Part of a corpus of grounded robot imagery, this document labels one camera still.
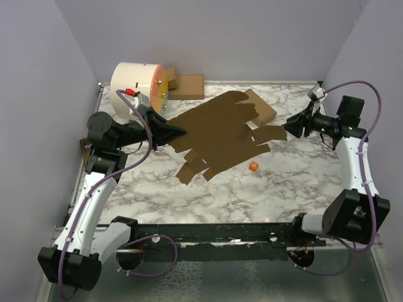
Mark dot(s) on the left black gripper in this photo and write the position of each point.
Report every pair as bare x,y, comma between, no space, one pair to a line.
162,132

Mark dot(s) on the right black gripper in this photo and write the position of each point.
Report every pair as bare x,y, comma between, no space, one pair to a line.
295,124

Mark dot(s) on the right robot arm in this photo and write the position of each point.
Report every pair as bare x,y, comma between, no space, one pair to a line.
358,211

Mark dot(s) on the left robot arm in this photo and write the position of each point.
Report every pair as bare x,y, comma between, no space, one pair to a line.
107,163

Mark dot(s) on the folded brown cardboard box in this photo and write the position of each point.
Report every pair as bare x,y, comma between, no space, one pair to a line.
265,112

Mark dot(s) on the large flat cardboard box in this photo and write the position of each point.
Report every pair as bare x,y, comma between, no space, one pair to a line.
190,87

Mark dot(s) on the small cardboard box at back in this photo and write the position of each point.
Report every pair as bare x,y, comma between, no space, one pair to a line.
172,77

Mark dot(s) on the round white drawer cabinet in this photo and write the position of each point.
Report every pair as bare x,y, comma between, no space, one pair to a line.
148,79

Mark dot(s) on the small orange cube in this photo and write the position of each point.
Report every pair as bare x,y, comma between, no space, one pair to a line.
253,166

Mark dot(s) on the dark book three days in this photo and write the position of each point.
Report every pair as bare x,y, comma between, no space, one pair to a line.
86,150

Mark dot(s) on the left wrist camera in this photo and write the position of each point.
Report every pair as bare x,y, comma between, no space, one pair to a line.
138,100

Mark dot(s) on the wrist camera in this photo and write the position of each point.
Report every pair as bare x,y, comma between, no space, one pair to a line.
317,95
138,100

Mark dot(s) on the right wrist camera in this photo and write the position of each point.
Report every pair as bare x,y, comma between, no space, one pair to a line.
317,95

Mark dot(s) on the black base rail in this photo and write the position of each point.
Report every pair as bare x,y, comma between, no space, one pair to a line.
217,240

